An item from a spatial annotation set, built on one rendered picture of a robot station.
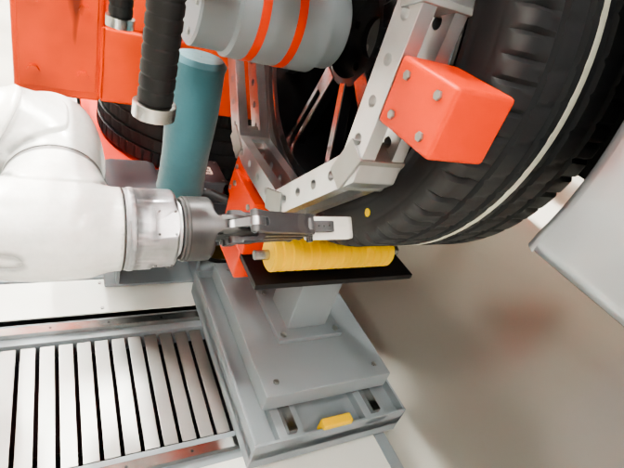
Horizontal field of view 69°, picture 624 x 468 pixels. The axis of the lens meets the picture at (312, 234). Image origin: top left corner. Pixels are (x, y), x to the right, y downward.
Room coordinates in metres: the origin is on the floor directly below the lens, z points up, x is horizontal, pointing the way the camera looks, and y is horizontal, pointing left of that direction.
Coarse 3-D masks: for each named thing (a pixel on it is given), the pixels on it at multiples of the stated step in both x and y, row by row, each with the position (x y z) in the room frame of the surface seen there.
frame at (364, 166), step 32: (416, 0) 0.48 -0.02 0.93; (448, 0) 0.50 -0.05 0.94; (416, 32) 0.49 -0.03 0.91; (448, 32) 0.51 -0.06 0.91; (256, 64) 0.89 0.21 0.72; (384, 64) 0.50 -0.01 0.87; (256, 96) 0.86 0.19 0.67; (384, 96) 0.48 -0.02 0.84; (256, 128) 0.82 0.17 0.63; (352, 128) 0.51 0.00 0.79; (384, 128) 0.49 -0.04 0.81; (256, 160) 0.70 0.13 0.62; (352, 160) 0.49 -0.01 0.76; (384, 160) 0.50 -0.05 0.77; (288, 192) 0.59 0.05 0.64; (320, 192) 0.53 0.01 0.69; (352, 192) 0.54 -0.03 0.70
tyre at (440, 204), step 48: (480, 0) 0.54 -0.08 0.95; (528, 0) 0.51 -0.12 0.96; (576, 0) 0.54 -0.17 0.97; (480, 48) 0.52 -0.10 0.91; (528, 48) 0.50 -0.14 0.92; (576, 48) 0.54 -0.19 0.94; (528, 96) 0.51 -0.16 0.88; (528, 144) 0.53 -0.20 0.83; (576, 144) 0.58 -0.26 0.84; (384, 192) 0.56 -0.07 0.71; (432, 192) 0.51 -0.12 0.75; (480, 192) 0.53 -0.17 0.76; (528, 192) 0.58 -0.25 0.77; (336, 240) 0.61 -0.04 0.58; (384, 240) 0.55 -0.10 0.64
